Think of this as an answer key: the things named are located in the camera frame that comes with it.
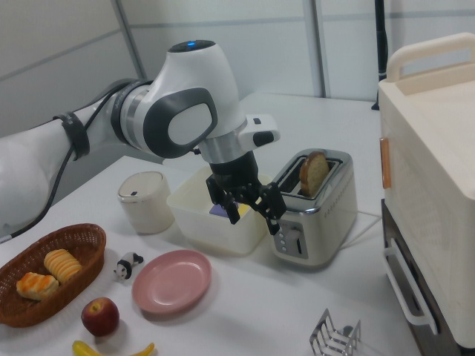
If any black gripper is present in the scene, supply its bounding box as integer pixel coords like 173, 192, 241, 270
206, 149, 287, 237

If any brown bread slice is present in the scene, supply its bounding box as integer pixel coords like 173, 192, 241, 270
298, 150, 330, 197

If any pink plate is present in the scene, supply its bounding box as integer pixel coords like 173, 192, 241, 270
131, 249, 213, 314

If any striped yellow bread roll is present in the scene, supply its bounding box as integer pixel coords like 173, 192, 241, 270
43, 248, 82, 285

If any purple item in box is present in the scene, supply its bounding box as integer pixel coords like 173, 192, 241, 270
209, 203, 229, 220

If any white plastic storage box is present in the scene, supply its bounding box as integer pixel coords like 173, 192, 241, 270
166, 165, 275, 257

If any cream and chrome toaster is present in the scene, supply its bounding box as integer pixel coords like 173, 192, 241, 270
272, 148, 359, 270

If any small white lidded bin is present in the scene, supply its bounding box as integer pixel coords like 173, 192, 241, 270
117, 171, 175, 234

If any orange cabinet tab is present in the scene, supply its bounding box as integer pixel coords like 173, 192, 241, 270
379, 136, 392, 189

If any panda figurine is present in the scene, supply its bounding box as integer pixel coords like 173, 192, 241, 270
113, 251, 145, 282

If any metal toast rack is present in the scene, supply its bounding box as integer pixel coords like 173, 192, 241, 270
309, 308, 362, 356

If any large cream plastic cabinet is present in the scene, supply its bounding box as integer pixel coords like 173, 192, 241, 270
377, 32, 475, 349

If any red apple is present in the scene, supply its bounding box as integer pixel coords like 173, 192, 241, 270
81, 297, 121, 337

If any brown wicker basket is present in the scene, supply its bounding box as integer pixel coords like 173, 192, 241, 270
0, 222, 108, 329

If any black pole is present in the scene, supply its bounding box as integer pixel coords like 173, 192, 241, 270
372, 0, 389, 111

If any yellow banana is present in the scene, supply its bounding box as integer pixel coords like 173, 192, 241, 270
71, 340, 155, 356

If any dark oven appliance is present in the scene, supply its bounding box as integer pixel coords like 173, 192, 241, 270
381, 198, 463, 356

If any orange glazed pastry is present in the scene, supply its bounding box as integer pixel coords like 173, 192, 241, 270
16, 271, 60, 301

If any white toaster power cord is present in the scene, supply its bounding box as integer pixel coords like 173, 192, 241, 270
343, 210, 383, 250

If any white oven door handle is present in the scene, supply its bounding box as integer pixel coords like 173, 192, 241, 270
382, 237, 439, 334

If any black strap around arm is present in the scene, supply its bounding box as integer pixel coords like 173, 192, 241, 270
51, 111, 91, 161

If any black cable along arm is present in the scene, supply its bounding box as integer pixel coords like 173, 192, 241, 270
0, 79, 149, 244

